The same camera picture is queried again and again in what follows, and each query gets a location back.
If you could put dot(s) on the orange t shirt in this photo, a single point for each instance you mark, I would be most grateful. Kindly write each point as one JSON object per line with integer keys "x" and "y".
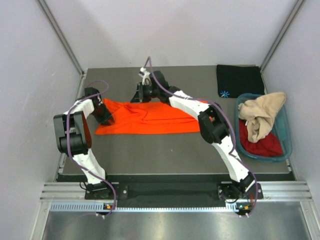
{"x": 152, "y": 118}

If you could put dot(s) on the beige t shirt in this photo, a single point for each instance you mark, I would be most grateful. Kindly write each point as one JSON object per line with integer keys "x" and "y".
{"x": 260, "y": 114}

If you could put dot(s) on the folded black t shirt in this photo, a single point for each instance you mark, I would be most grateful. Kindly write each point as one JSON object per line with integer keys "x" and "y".
{"x": 233, "y": 81}

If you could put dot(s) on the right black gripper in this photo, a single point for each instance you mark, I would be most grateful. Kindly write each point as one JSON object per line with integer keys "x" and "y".
{"x": 139, "y": 96}

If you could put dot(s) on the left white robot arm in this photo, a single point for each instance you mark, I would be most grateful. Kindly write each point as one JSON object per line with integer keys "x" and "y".
{"x": 74, "y": 139}

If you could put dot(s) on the red t shirt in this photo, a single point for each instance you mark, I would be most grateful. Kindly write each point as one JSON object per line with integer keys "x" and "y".
{"x": 269, "y": 146}

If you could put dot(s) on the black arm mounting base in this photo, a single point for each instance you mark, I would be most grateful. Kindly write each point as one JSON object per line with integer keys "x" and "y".
{"x": 173, "y": 190}

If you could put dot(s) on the teal plastic laundry basket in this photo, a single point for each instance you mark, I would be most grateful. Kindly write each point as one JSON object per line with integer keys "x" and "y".
{"x": 280, "y": 129}

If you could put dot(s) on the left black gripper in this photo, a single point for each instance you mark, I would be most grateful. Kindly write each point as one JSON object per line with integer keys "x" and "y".
{"x": 103, "y": 120}

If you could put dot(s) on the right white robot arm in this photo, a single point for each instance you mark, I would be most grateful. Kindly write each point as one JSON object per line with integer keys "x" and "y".
{"x": 215, "y": 128}

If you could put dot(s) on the slotted grey cable duct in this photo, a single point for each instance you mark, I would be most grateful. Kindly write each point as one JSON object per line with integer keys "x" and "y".
{"x": 103, "y": 207}

